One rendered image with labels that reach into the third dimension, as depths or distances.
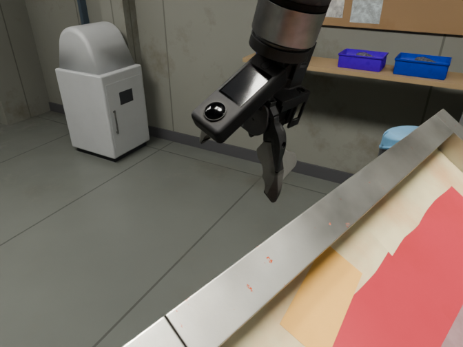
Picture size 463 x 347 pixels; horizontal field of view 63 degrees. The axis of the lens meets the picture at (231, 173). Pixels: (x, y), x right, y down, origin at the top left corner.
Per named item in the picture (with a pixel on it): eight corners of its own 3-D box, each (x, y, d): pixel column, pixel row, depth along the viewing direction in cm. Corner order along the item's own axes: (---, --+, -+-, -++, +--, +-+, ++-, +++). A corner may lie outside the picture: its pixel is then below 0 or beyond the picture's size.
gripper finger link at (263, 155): (310, 190, 53) (297, 126, 50) (284, 207, 49) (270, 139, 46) (292, 188, 55) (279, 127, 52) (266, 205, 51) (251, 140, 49)
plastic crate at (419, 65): (447, 72, 246) (452, 56, 241) (446, 80, 229) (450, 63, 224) (396, 67, 259) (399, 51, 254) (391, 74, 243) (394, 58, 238)
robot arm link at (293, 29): (300, 17, 36) (241, -14, 40) (286, 61, 39) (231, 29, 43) (340, 11, 41) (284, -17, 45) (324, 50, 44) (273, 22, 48)
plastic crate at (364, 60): (386, 66, 262) (388, 51, 257) (380, 72, 246) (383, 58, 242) (344, 61, 274) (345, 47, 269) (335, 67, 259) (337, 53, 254)
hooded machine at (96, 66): (152, 144, 415) (138, 23, 353) (117, 164, 373) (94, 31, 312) (109, 133, 442) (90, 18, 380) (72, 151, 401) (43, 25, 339)
